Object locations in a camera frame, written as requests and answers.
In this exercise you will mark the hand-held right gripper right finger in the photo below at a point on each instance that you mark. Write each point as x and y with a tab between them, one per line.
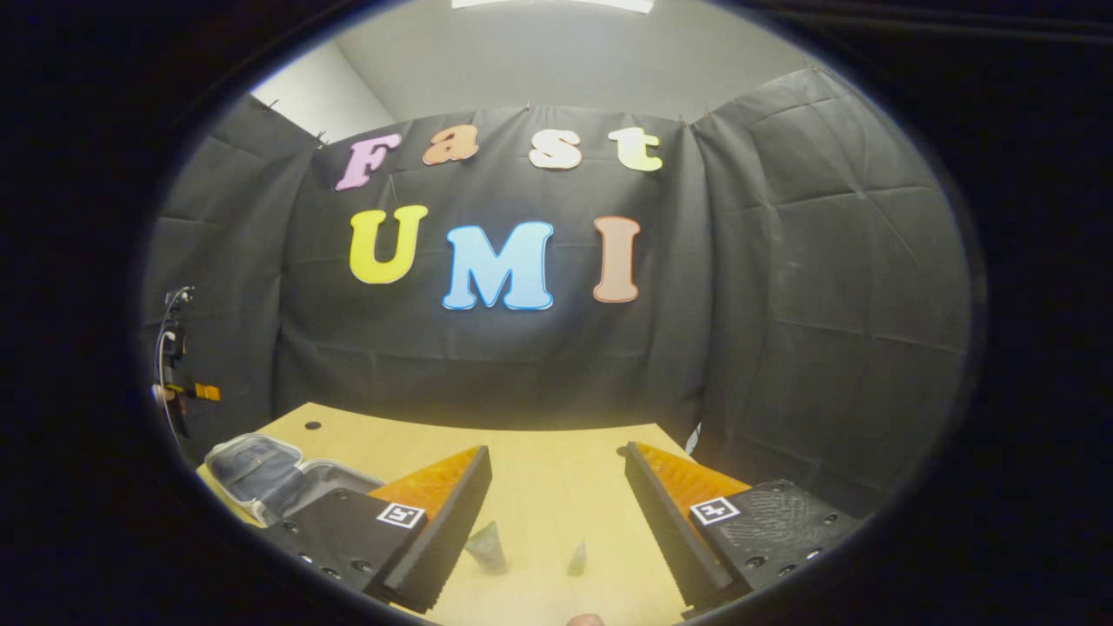
661	539

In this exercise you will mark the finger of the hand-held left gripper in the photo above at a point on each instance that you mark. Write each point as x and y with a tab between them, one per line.
207	392

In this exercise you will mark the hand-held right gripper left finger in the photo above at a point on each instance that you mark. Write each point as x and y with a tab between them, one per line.
448	539

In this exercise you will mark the white skin care sachet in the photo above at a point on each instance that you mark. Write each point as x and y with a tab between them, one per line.
577	561

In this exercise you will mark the small white suitcase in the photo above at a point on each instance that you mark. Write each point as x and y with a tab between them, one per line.
261	474

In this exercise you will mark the black backdrop cloth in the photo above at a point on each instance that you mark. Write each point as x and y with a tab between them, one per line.
539	365

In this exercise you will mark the ceiling light panel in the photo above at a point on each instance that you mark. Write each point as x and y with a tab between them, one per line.
556	4

